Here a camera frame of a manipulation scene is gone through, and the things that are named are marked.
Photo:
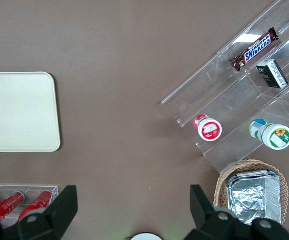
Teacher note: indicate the small black white box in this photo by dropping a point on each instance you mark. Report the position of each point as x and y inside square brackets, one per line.
[272, 73]

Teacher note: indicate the light tan wicker basket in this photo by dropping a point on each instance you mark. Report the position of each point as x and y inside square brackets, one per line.
[219, 185]

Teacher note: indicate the clear acrylic bottle rack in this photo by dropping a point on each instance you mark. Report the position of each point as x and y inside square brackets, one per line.
[52, 188]

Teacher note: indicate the red cola bottle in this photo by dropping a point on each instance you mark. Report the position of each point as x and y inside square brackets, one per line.
[7, 206]
[38, 203]

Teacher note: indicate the beige rectangular tray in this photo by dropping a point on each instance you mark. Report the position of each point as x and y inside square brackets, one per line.
[17, 112]

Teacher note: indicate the clear acrylic stepped display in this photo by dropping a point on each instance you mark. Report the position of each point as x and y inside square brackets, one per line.
[234, 100]

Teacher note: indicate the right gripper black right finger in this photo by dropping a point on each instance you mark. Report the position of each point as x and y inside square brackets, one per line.
[209, 222]

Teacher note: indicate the red lid yogurt bottle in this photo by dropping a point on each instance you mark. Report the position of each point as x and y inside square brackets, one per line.
[209, 128]

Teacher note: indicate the Snickers chocolate bar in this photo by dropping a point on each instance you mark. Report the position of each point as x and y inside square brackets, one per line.
[255, 50]

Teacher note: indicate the aluminium foil container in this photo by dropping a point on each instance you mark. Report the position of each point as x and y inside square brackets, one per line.
[249, 197]

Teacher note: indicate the green lid yogurt bottle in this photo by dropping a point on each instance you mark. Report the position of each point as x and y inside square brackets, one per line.
[275, 136]

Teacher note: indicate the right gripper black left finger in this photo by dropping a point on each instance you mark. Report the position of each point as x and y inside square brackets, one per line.
[52, 215]

